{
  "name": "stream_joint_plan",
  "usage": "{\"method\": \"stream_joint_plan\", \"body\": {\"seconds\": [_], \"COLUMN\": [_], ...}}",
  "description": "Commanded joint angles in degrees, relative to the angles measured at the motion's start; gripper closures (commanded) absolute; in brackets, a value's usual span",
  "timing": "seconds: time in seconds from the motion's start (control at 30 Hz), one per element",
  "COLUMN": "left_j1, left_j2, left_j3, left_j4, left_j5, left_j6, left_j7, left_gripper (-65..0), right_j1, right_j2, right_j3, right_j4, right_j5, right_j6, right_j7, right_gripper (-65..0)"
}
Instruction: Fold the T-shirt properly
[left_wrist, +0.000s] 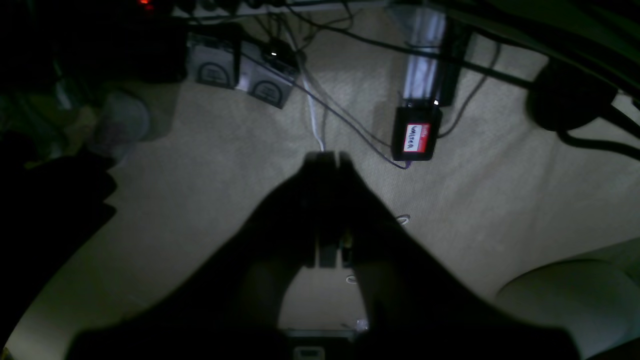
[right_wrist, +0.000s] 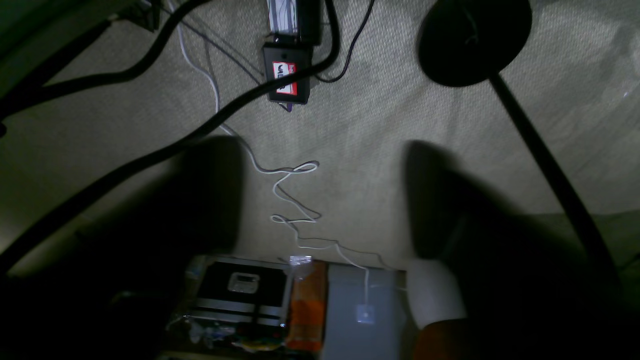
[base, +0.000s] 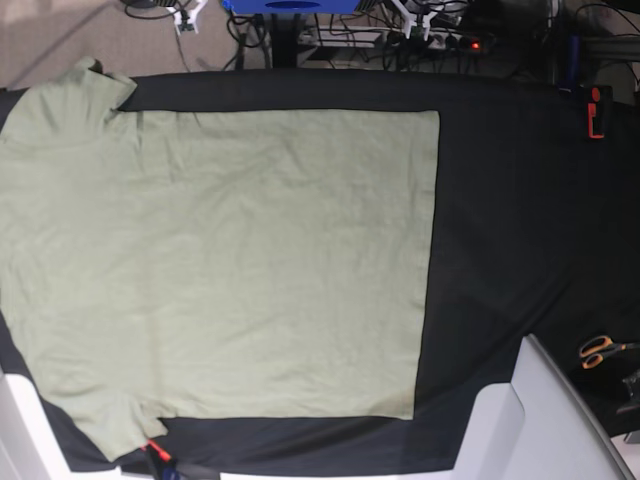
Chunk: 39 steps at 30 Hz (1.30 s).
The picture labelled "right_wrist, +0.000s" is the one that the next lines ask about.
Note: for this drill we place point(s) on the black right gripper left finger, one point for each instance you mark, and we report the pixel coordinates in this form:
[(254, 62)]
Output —
[(111, 293)]

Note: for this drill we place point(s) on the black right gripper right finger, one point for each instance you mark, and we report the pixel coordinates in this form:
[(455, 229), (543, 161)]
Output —
[(528, 295)]

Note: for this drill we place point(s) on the black silver equipment case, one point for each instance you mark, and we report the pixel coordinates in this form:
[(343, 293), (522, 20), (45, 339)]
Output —
[(235, 303)]

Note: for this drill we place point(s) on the grey flat box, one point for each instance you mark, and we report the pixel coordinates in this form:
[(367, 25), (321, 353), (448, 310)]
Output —
[(360, 327)]

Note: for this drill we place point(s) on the orange packet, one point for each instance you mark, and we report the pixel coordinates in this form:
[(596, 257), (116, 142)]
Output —
[(308, 307)]

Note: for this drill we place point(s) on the black round lamp base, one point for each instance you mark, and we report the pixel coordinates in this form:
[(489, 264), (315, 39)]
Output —
[(461, 42)]

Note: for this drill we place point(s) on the black box red label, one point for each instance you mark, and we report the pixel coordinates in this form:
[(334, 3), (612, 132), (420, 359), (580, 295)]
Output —
[(281, 60)]

